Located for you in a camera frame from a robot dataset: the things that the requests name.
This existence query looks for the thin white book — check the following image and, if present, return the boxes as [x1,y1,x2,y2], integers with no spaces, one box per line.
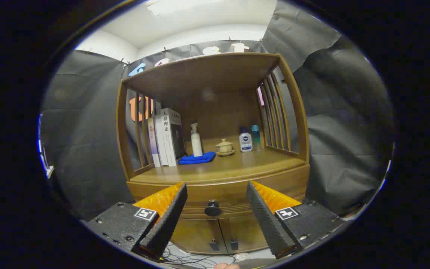
[154,114,169,167]

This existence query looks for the blue cloth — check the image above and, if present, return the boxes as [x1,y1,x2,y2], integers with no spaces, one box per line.
[178,151,216,165]

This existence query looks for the wooden drawer with black knob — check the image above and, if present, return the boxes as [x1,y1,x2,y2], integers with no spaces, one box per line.
[127,164,310,220]

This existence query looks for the teal transparent bottle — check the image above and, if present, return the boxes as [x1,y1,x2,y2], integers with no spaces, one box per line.
[251,124,261,151]

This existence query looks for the lidded ceramic teacup with saucer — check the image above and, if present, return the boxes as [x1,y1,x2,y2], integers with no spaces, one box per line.
[215,139,235,157]

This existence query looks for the thick white and black book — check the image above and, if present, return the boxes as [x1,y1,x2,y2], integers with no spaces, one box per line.
[161,108,186,167]

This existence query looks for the wooden cabinet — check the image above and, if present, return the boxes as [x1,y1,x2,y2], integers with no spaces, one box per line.
[116,52,311,255]

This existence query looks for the wooden cabinet door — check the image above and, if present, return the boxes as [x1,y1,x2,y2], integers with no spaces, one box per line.
[219,215,269,253]
[170,219,223,255]

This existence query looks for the wooden countertop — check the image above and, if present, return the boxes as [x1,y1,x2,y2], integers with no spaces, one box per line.
[130,136,307,185]

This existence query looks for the black floor cables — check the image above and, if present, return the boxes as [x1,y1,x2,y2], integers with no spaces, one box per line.
[161,243,238,268]

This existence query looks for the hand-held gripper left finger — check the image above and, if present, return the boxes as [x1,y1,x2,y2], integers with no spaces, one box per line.
[84,182,188,261]

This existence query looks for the white pump bottle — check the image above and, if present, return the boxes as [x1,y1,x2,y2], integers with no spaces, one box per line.
[190,123,203,157]

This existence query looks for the white lotion bottle blue cap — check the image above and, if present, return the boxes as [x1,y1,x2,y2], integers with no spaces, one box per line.
[239,127,253,153]

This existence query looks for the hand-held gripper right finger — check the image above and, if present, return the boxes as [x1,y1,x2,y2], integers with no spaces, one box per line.
[246,180,346,259]

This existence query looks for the pale purple book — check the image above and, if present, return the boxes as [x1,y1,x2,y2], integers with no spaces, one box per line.
[148,117,161,167]

